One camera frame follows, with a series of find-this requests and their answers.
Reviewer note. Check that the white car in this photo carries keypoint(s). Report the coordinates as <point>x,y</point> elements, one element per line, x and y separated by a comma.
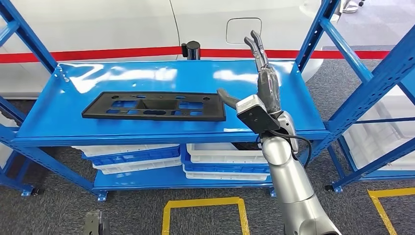
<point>97,22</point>

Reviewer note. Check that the white swivel chair base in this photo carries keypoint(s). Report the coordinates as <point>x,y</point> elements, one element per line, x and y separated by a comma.
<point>351,6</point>

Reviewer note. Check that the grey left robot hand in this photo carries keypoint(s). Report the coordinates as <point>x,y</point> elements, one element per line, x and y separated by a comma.
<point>94,223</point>

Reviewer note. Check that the blue metal shelf rack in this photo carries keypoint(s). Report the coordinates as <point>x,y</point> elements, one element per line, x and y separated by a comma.
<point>13,185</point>
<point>64,123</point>
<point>389,175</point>

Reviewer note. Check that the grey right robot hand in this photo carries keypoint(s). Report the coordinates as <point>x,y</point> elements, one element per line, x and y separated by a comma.
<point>269,90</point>

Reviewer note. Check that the black stanchion post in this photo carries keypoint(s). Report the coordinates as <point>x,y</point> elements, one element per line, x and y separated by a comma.
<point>193,50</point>

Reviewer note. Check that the black plastic panel part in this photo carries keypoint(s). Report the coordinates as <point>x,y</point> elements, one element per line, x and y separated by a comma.
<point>97,112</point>

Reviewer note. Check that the yellow floor tape square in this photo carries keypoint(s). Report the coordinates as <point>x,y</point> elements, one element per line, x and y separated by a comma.
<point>378,207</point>
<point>165,217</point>

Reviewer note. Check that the blue plastic tray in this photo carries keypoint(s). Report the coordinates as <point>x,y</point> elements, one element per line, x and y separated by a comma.
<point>220,168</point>

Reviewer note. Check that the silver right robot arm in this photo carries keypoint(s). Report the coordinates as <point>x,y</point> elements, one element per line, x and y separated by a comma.
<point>285,175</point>

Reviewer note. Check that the translucent white plastic crate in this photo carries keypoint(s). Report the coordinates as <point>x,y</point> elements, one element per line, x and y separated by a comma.
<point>5,155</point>
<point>389,107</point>
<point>382,155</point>

